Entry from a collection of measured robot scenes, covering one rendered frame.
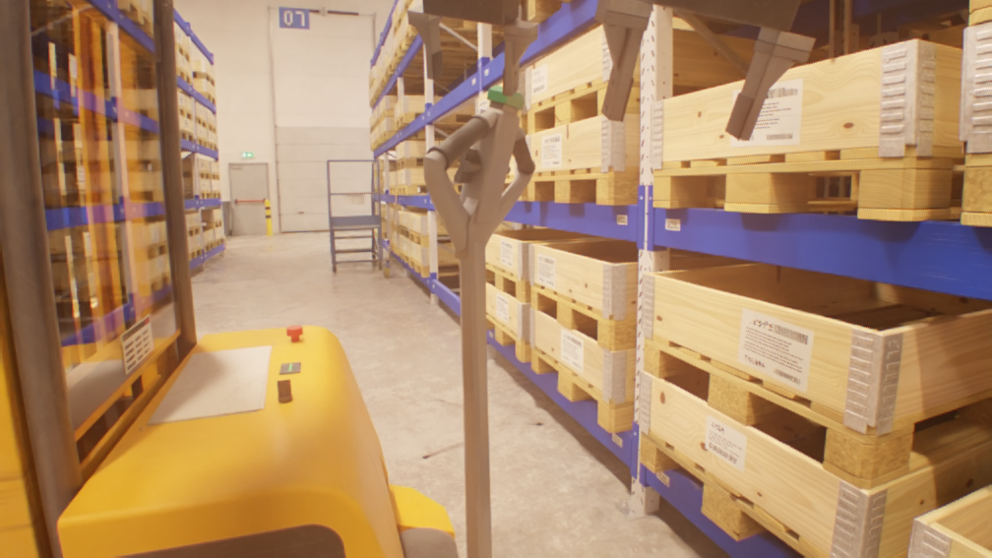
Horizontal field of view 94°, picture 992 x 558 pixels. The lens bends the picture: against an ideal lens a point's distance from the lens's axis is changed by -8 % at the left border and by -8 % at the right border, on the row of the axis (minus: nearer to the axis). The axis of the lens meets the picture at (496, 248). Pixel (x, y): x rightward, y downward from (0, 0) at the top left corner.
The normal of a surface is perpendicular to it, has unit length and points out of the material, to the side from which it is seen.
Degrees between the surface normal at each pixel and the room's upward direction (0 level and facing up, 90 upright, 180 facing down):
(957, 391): 90
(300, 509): 90
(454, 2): 118
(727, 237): 90
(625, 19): 114
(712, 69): 90
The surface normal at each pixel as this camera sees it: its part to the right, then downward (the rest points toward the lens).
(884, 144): -0.94, 0.05
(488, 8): -0.47, 0.56
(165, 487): -0.01, -0.99
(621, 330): 0.33, 0.11
